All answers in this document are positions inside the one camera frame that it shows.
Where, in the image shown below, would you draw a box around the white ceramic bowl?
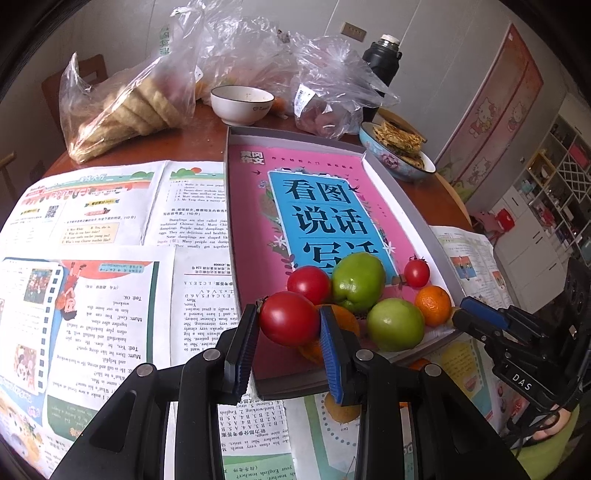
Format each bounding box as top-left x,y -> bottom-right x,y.
211,85 -> 275,126

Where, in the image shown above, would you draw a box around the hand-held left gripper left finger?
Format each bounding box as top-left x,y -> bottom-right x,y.
48,302 -> 260,480

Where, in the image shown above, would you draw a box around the person's right forearm green sleeve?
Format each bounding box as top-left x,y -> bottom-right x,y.
516,406 -> 586,480

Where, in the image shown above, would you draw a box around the black thermos flask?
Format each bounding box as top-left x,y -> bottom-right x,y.
361,34 -> 402,123

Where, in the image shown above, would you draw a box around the pink cartoon door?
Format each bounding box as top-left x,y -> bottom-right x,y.
436,23 -> 543,205

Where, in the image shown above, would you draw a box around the white shelf cabinet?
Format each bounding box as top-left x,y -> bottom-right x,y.
492,111 -> 591,296

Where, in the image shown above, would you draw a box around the pink and blue book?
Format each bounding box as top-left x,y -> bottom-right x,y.
228,147 -> 444,381

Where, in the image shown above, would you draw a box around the packet of reddish produce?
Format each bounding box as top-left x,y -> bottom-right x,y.
295,85 -> 345,137

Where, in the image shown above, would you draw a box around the green apple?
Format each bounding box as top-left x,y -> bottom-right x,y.
332,252 -> 386,313
367,298 -> 426,352

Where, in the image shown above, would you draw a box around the stack of flatbreads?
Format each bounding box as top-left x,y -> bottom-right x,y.
76,78 -> 178,155

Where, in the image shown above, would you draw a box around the person's right hand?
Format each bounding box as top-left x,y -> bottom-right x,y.
526,408 -> 572,445

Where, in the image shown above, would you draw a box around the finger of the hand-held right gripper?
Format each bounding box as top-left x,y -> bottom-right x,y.
452,309 -> 523,364
461,296 -> 563,343

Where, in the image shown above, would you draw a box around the blue floral bowl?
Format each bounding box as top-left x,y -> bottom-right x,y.
359,121 -> 437,182

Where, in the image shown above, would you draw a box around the large red tomato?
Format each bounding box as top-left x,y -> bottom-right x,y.
257,292 -> 321,348
286,266 -> 333,305

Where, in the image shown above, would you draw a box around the spread of printed paper sheets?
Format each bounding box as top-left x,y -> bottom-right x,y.
0,159 -> 513,480

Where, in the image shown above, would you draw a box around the large clear plastic bag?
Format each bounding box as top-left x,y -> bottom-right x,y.
159,0 -> 296,116

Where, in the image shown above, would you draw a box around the fried pancakes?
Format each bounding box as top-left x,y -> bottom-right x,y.
372,120 -> 428,169

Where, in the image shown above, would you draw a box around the pink plastic stool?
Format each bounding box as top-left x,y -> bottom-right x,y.
478,208 -> 516,237

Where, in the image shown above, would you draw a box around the small red tomato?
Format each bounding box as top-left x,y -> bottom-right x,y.
404,255 -> 431,289

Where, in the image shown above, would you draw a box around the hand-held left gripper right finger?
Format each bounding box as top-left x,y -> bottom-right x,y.
318,305 -> 529,480

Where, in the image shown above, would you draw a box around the plastic bag of flatbreads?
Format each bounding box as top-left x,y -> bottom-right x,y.
59,51 -> 199,163

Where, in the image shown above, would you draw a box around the wooden chair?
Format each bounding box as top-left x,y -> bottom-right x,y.
0,152 -> 17,186
41,54 -> 109,134

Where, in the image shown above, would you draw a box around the crumpled clear plastic bag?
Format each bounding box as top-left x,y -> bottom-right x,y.
286,37 -> 400,139

